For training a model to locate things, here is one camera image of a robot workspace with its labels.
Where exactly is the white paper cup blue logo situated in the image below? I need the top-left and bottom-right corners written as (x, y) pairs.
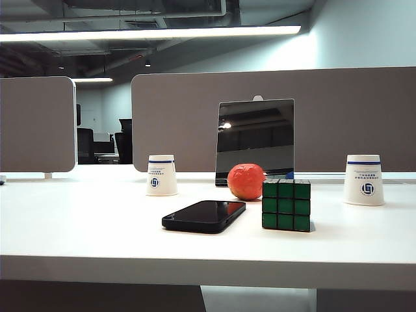
top-left (343, 154), bottom-right (386, 207)
top-left (145, 154), bottom-right (179, 197)

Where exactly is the orange-red ball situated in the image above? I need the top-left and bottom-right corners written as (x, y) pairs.
top-left (227, 162), bottom-right (266, 201)

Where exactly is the frameless rectangular mirror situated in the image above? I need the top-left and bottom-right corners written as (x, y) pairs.
top-left (214, 98), bottom-right (296, 188)

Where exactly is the black smartphone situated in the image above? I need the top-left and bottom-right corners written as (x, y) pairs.
top-left (161, 200), bottom-right (247, 234)

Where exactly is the black office chair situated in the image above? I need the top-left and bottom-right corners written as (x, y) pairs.
top-left (77, 127), bottom-right (96, 164)
top-left (113, 118), bottom-right (133, 164)

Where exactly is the long ceiling light strip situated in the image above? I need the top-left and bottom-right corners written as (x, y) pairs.
top-left (0, 25), bottom-right (302, 43)

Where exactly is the wide grey desk divider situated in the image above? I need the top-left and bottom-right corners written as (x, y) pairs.
top-left (131, 66), bottom-right (416, 174)

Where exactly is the narrow grey desk divider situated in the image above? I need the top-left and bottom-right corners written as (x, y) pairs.
top-left (0, 75), bottom-right (78, 174)

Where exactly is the dark desk leg panel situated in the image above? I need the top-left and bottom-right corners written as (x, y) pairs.
top-left (0, 278), bottom-right (206, 312)
top-left (316, 287), bottom-right (416, 312)

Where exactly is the Rubik's cube black frame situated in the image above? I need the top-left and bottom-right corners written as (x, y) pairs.
top-left (261, 177), bottom-right (312, 233)

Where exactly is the grey ceiling duct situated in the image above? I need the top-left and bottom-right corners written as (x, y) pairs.
top-left (62, 0), bottom-right (242, 32)

